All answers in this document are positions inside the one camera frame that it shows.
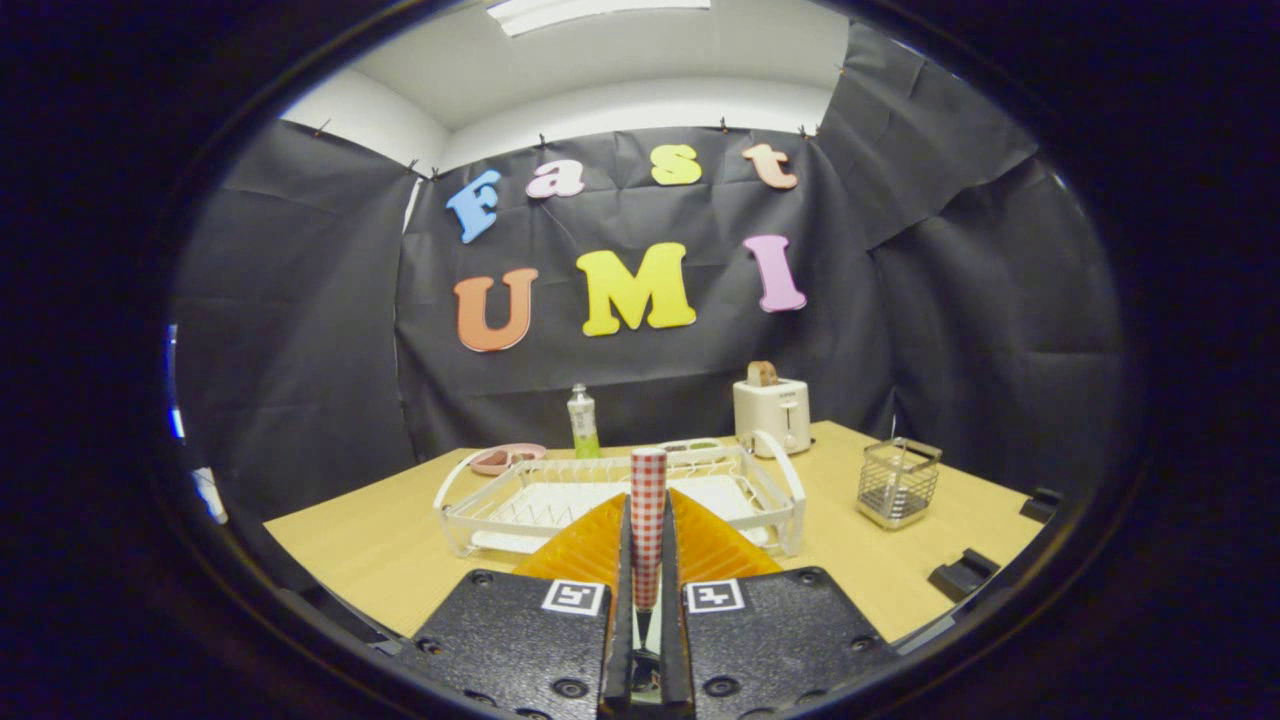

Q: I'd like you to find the metal wire basket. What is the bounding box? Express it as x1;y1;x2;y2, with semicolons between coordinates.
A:
857;437;943;530

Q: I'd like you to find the white drip tray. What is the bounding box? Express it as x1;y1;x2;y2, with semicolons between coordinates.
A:
470;475;771;553

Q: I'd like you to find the black backdrop cloth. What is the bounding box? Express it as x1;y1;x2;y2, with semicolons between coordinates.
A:
170;20;1131;531

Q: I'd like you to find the pink plate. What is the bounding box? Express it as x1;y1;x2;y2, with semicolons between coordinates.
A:
468;443;548;477

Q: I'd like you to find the white toaster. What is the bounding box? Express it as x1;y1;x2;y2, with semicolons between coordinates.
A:
733;378;812;459

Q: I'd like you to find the ceiling light panel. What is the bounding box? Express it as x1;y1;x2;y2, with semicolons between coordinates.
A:
487;0;713;38

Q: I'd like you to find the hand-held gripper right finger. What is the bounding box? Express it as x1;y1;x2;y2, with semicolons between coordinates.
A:
660;488;896;719

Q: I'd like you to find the clear bottle with green liquid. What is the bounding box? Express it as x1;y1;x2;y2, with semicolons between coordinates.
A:
567;384;601;460

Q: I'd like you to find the spoon with red checked handle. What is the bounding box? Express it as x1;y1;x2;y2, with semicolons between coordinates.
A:
629;447;669;701

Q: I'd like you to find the white wire dish rack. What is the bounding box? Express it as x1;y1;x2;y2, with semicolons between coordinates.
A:
433;430;807;559

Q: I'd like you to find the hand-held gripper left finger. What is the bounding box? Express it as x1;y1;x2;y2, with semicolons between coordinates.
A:
405;492;635;719

